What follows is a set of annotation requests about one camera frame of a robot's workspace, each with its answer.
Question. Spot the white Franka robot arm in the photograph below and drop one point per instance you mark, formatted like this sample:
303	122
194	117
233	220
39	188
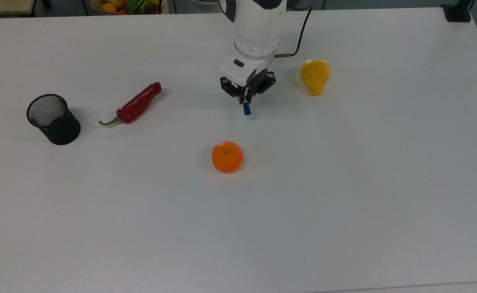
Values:
256	28

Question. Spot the blue and white marker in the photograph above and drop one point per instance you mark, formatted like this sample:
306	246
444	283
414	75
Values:
247	109

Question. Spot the basket of toy fruit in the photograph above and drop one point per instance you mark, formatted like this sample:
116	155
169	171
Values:
128	6

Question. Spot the orange mandarin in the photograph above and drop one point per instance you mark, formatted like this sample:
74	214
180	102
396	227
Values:
227	157

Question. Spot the beige wooden table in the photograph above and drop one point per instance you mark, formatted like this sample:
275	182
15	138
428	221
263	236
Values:
4	6

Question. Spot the black mesh pen cup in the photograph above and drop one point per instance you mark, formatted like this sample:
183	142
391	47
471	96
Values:
57	126

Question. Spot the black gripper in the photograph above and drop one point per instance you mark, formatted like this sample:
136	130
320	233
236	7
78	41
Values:
259	76

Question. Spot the red chili pepper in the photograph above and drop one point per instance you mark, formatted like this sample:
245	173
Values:
138	103

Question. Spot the yellow pear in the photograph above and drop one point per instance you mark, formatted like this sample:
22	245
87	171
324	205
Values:
315	75

